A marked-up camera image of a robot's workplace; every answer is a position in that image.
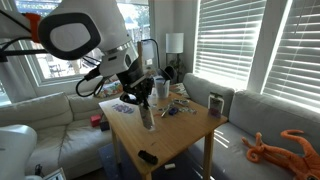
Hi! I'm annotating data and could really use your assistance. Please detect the dark blue box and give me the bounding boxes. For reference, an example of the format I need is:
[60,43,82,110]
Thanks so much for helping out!
[99,118,111,132]

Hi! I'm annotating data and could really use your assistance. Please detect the black rounded object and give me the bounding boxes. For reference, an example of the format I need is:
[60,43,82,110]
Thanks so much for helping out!
[163,65,178,84]

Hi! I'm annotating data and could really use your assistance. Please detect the red box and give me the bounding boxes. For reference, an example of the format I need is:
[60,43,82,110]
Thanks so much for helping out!
[89,113,103,128]

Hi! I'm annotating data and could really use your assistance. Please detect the colourful printed pillow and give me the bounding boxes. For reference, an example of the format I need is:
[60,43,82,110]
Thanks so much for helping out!
[96,80,124,99]

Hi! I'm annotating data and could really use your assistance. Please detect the white rounded device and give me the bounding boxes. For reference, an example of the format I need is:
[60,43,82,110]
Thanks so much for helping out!
[0,124,38,180]

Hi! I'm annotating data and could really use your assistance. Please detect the metal scissors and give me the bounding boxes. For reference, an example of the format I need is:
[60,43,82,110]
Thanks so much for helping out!
[159,103,176,118]

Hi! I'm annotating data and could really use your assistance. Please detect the clear printed snack bag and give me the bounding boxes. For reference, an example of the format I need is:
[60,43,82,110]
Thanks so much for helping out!
[139,103,157,132]

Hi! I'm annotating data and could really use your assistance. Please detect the small shiny metal items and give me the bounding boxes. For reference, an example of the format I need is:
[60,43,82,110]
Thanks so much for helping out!
[173,98,198,115]

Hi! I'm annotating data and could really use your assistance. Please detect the purple printed flat item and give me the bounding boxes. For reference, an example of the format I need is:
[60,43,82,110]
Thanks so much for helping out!
[111,102,135,115]

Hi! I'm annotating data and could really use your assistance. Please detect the light wooden table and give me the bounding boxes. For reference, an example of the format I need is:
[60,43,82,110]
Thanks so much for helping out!
[98,90,229,180]

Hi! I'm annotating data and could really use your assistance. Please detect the black mount bar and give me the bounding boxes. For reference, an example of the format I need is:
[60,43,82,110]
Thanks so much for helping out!
[0,49,48,63]

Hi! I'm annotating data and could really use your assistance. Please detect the small black oblong object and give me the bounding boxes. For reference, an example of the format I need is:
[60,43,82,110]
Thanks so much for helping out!
[137,149,159,166]

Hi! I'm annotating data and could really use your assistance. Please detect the orange octopus plush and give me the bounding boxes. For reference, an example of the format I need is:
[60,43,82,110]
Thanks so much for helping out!
[241,129,320,180]

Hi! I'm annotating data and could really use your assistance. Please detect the white framed picture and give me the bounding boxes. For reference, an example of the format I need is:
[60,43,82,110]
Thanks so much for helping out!
[41,167,67,180]

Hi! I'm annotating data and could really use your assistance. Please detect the black gooseneck stand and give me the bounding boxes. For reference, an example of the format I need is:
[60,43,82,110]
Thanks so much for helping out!
[141,38,161,69]

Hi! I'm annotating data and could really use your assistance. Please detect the dark blue rug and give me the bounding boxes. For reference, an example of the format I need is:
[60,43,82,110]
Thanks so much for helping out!
[98,142,208,180]

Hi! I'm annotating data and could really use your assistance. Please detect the wooden stick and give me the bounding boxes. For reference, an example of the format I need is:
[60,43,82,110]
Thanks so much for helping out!
[137,41,144,73]

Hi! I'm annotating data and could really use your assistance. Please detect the printed magazine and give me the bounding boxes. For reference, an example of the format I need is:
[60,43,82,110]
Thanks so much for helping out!
[169,83,191,99]

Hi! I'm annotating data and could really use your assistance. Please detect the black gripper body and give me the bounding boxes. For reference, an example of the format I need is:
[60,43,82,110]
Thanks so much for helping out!
[116,58,155,96]

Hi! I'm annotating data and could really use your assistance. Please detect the grey fabric sofa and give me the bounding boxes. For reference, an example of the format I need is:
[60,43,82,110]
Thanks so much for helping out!
[182,72,320,180]

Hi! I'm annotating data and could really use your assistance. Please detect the white shade floor lamp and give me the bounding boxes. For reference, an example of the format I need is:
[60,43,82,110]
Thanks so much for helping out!
[165,32,185,83]

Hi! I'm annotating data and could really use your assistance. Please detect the white leather sofa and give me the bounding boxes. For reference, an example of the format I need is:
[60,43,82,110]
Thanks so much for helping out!
[0,91,116,179]

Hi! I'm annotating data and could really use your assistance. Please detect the white window blind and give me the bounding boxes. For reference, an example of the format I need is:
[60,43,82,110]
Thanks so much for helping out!
[193,0,268,84]
[263,0,320,113]

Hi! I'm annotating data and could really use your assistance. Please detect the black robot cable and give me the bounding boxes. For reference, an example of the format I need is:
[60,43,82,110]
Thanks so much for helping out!
[75,66,108,98]

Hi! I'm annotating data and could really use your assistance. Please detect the white plastic cup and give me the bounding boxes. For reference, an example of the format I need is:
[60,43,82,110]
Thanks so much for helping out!
[154,76,171,100]

